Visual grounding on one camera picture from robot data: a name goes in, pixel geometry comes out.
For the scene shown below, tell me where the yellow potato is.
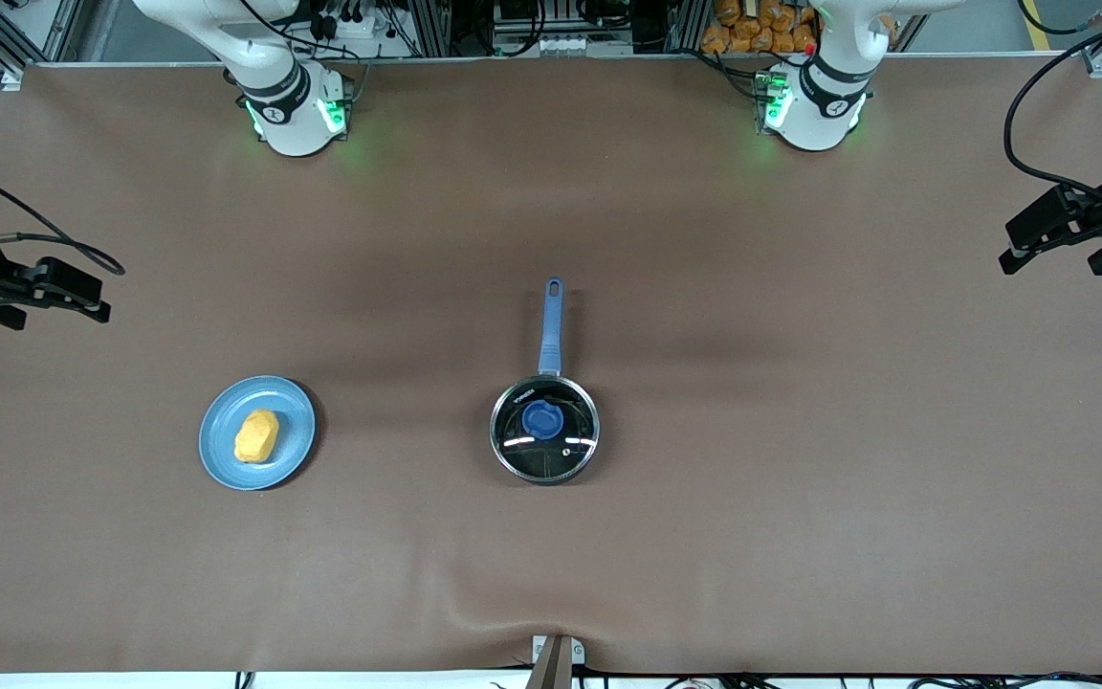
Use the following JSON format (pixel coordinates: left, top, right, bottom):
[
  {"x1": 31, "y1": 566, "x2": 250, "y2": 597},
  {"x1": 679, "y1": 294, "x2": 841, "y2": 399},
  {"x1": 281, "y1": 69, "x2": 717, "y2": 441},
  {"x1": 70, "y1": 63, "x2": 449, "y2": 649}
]
[{"x1": 233, "y1": 410, "x2": 281, "y2": 465}]

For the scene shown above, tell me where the glass lid with blue knob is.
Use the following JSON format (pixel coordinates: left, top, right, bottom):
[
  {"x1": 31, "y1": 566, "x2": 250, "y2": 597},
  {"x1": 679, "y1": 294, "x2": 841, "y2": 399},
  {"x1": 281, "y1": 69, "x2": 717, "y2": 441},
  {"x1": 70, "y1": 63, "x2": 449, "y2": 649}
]
[{"x1": 491, "y1": 376, "x2": 600, "y2": 484}]

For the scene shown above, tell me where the blue round plate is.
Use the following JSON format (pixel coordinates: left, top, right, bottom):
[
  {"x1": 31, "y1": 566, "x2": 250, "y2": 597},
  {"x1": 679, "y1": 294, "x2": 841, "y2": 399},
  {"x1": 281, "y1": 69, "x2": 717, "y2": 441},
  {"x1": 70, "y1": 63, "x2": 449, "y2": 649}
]
[{"x1": 199, "y1": 375, "x2": 318, "y2": 492}]

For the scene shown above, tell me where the green lit base connector box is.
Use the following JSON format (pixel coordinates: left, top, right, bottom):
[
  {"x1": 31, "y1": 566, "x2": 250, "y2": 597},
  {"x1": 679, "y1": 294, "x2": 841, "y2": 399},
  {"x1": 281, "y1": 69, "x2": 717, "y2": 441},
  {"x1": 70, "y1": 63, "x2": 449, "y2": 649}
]
[
  {"x1": 320, "y1": 75, "x2": 354, "y2": 137},
  {"x1": 754, "y1": 69, "x2": 793, "y2": 133}
]

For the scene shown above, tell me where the large table cover mat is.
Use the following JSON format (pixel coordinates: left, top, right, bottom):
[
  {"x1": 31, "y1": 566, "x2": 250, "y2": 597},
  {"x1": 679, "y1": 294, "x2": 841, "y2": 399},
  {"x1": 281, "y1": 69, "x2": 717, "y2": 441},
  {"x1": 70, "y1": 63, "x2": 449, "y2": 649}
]
[{"x1": 0, "y1": 53, "x2": 1102, "y2": 676}]

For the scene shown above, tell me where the pile of orange toy food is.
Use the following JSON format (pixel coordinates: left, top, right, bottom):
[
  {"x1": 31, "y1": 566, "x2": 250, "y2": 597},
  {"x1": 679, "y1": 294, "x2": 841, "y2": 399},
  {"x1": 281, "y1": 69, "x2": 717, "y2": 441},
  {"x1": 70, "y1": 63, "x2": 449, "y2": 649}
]
[{"x1": 701, "y1": 0, "x2": 820, "y2": 56}]

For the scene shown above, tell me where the white power strip with plugs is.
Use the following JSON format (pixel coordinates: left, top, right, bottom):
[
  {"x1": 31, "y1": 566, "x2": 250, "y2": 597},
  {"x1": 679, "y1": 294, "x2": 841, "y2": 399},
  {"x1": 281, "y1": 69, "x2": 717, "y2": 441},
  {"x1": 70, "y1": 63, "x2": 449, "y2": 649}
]
[{"x1": 307, "y1": 0, "x2": 399, "y2": 41}]

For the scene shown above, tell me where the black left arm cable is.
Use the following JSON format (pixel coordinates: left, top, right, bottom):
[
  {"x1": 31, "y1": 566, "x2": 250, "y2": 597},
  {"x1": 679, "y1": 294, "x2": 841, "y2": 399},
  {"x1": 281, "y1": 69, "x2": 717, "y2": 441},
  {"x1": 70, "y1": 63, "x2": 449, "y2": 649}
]
[{"x1": 1003, "y1": 0, "x2": 1102, "y2": 216}]

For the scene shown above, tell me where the black pot with blue handle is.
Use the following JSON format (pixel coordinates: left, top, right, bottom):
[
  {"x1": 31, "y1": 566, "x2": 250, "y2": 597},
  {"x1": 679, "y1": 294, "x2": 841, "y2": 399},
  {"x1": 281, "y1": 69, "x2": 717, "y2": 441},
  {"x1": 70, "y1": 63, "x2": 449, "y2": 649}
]
[{"x1": 490, "y1": 278, "x2": 601, "y2": 486}]

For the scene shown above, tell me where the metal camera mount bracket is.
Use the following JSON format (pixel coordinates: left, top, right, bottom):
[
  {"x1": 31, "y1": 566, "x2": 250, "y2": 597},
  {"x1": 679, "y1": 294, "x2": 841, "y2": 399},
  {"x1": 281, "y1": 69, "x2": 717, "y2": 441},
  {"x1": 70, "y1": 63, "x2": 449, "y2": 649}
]
[{"x1": 532, "y1": 634, "x2": 585, "y2": 689}]

